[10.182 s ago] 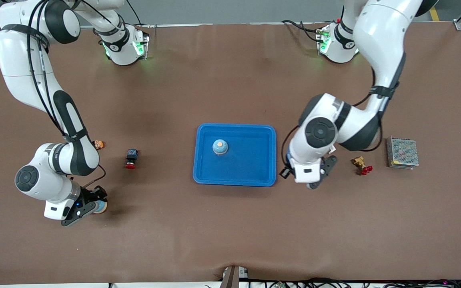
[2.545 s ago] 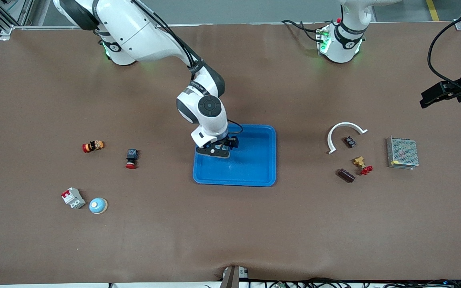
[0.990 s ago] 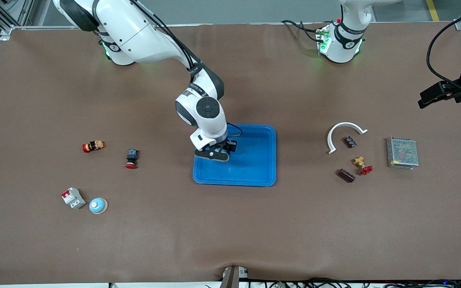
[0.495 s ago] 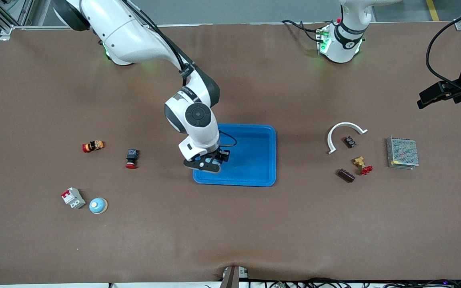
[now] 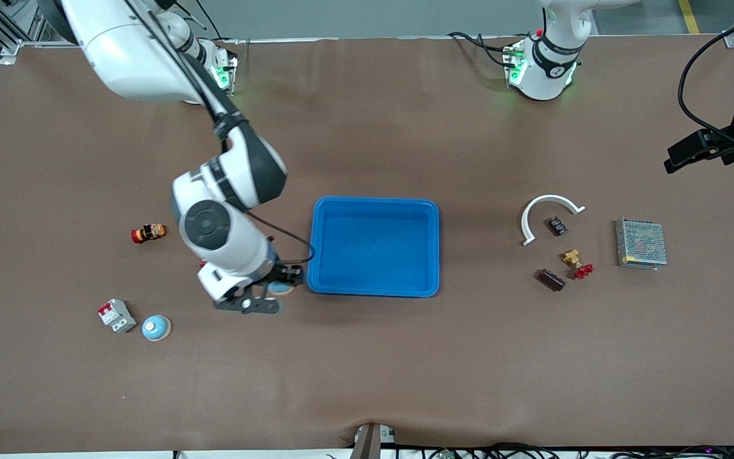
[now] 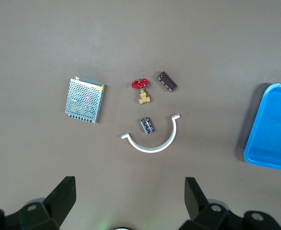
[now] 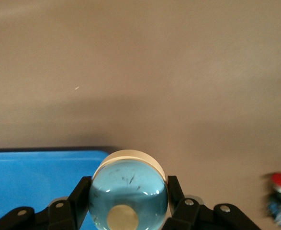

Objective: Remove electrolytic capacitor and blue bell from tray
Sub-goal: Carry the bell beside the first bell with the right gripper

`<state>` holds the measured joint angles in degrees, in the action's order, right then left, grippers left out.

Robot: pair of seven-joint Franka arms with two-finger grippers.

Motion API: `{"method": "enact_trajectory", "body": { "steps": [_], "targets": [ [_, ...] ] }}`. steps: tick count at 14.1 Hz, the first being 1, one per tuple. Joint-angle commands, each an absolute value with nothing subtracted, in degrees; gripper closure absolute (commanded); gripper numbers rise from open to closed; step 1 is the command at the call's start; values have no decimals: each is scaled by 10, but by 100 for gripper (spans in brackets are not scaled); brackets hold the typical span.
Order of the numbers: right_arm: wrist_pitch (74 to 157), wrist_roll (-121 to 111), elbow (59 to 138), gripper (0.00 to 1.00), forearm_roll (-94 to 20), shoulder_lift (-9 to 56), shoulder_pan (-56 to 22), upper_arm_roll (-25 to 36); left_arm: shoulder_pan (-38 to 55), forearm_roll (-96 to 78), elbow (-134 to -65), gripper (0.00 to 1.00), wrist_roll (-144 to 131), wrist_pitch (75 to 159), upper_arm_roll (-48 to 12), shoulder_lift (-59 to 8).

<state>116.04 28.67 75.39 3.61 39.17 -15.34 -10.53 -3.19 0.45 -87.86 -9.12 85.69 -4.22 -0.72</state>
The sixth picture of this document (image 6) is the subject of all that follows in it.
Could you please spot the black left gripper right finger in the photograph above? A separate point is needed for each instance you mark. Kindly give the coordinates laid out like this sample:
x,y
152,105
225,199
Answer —
x,y
195,203

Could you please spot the small black relay block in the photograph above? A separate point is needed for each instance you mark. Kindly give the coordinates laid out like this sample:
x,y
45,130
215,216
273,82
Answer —
x,y
147,125

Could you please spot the white semicircular bracket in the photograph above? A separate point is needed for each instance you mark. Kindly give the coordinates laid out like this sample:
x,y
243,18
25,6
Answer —
x,y
152,149

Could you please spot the brown table cover mat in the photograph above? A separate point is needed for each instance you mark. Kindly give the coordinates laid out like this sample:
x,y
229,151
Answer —
x,y
140,36

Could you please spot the long brown capacitor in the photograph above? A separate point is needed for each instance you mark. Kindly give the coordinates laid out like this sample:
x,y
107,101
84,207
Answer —
x,y
166,81

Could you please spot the perforated metal power supply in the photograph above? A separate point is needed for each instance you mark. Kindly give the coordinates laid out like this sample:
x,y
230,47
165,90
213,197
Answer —
x,y
82,98

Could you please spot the blue plastic tray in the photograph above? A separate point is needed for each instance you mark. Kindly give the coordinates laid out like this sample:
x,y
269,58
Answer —
x,y
274,124

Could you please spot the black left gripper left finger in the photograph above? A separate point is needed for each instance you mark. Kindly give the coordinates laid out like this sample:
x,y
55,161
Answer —
x,y
59,203

